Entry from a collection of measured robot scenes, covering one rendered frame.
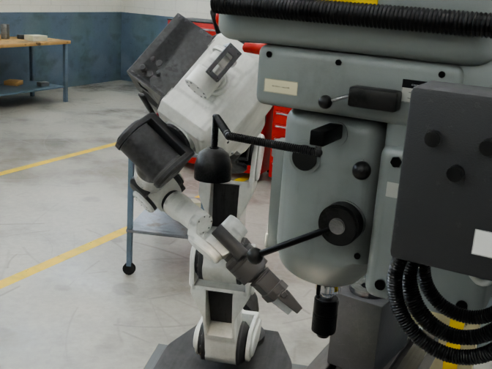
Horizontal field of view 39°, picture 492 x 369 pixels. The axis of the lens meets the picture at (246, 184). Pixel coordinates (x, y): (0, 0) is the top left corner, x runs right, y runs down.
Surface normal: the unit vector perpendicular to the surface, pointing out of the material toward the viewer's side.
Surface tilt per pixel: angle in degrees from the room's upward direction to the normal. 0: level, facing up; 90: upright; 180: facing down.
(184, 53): 58
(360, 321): 90
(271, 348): 0
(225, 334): 27
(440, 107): 90
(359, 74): 90
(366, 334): 90
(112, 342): 0
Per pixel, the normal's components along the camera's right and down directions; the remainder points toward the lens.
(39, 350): 0.07, -0.96
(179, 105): -0.11, -0.30
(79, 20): 0.88, 0.18
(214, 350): -0.18, 0.48
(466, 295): -0.47, 0.21
